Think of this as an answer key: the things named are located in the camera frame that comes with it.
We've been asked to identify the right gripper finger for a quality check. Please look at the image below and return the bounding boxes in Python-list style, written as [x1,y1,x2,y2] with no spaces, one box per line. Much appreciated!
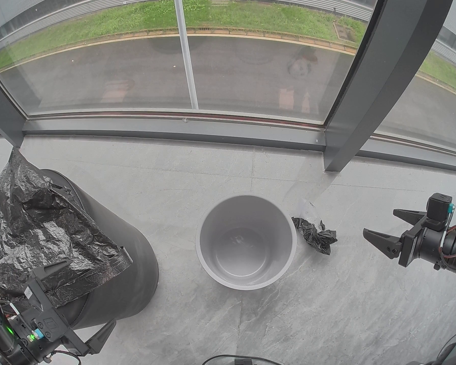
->
[393,208,429,228]
[363,228,403,260]

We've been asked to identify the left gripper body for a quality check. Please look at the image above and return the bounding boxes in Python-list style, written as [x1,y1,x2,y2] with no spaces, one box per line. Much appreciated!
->
[21,276,92,356]

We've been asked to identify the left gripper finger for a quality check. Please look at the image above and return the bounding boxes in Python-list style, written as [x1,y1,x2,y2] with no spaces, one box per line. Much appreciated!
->
[70,320,117,356]
[30,261,70,293]

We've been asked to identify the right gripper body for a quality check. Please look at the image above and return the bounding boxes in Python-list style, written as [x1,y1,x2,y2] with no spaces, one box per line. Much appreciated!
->
[399,219,447,268]

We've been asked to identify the black plastic bag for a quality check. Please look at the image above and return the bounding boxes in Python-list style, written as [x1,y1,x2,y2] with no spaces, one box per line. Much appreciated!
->
[0,149,134,308]

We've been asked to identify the crumpled black plastic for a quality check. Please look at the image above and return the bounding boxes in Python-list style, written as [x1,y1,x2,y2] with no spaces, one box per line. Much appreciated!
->
[291,217,338,256]

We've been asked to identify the pale grey trash bin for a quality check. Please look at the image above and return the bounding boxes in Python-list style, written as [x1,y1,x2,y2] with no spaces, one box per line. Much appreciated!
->
[195,193,298,291]

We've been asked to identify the clear plastic wrapper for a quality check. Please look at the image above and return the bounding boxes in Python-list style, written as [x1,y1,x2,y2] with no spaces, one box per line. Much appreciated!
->
[294,198,318,222]

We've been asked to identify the window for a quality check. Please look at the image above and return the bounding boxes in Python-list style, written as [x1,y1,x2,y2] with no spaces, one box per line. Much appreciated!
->
[0,0,456,174]

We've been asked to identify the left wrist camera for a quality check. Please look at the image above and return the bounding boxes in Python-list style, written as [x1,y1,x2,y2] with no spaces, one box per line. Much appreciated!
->
[21,312,65,353]

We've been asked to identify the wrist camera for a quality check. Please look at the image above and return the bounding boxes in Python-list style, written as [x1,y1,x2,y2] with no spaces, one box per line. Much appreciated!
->
[21,312,65,353]
[426,193,456,232]

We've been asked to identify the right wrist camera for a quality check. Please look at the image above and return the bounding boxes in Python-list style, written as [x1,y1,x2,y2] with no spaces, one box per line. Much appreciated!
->
[426,193,456,232]

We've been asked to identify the black cable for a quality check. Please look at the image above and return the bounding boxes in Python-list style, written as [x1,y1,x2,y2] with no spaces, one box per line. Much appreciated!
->
[205,354,278,365]

